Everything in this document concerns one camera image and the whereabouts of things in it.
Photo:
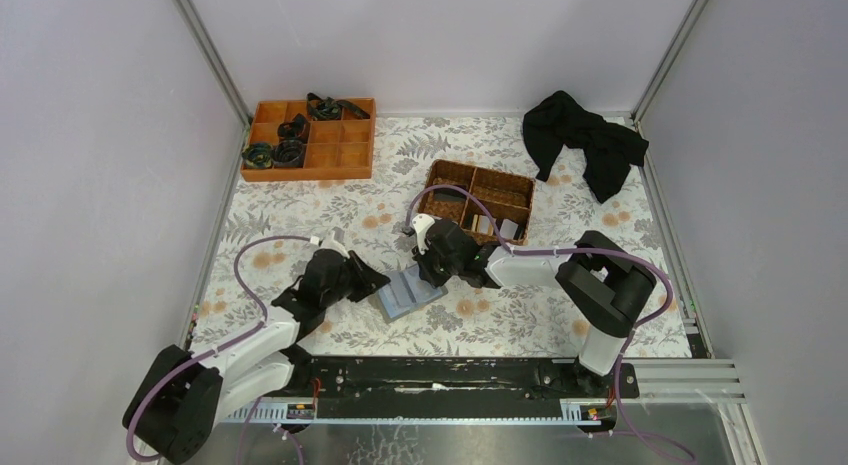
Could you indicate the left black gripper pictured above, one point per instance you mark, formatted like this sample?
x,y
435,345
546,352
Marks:
x,y
354,276

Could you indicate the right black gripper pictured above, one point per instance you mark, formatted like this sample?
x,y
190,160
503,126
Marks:
x,y
432,264

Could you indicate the grey leather card holder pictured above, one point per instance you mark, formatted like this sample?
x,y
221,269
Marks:
x,y
405,293

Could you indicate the black credit card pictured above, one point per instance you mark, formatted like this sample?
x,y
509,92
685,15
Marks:
x,y
449,195

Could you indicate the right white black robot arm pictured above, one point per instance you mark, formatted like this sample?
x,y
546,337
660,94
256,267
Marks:
x,y
608,286

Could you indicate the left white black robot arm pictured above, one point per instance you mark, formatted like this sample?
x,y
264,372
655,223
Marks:
x,y
185,395

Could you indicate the cards stack in basket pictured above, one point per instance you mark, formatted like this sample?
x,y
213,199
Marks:
x,y
481,224

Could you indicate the floral patterned table mat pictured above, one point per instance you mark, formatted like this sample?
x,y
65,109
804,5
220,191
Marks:
x,y
264,246

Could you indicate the brown wicker divided basket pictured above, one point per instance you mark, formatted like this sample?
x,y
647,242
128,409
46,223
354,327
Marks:
x,y
496,194

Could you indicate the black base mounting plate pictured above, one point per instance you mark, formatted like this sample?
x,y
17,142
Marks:
x,y
370,388

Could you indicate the orange compartment tray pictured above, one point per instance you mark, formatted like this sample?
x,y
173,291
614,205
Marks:
x,y
310,140

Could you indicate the black crumpled cloth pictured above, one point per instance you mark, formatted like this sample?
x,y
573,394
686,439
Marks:
x,y
610,150

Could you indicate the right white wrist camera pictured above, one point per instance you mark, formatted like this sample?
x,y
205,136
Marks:
x,y
420,223

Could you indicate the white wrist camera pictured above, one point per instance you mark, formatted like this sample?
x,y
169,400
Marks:
x,y
420,223
334,241

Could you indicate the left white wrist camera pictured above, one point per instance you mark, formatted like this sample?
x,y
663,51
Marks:
x,y
334,241

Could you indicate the aluminium frame rail front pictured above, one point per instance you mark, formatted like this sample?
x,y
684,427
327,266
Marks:
x,y
663,381

